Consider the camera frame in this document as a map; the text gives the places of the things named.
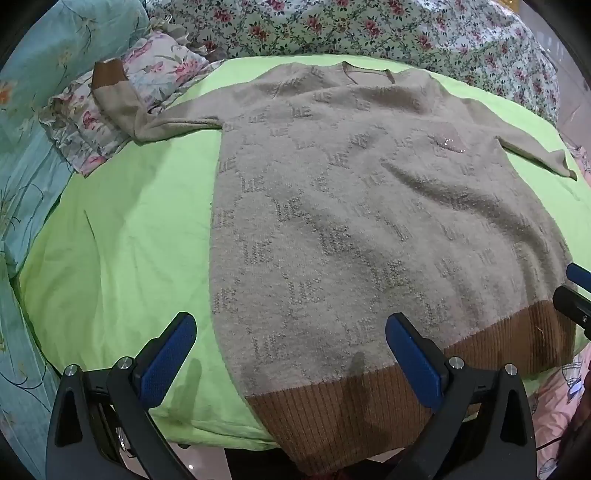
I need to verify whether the pink floral ruffled pillow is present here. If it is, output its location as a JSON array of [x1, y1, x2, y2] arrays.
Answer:
[[39, 31, 227, 178]]

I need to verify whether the teal floral blanket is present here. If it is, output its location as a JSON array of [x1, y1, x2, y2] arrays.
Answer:
[[0, 0, 151, 462]]

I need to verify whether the white red floral quilt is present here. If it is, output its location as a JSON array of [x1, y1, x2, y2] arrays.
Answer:
[[145, 0, 561, 125]]

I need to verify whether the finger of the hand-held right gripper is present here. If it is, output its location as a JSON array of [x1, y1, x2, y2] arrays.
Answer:
[[552, 262, 591, 343]]

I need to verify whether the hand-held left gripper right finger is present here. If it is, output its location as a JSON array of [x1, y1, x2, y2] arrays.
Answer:
[[385, 312, 539, 480]]

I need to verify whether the pink printed cloth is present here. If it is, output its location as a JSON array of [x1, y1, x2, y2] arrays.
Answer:
[[526, 346, 591, 480]]

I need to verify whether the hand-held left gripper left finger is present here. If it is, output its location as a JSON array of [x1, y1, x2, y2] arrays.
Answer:
[[45, 312, 218, 480]]

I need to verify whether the lime green bed sheet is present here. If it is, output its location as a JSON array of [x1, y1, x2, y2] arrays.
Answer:
[[16, 54, 591, 450]]

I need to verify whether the beige knit sweater brown trim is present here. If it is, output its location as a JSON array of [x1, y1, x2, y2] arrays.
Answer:
[[92, 60, 583, 476]]

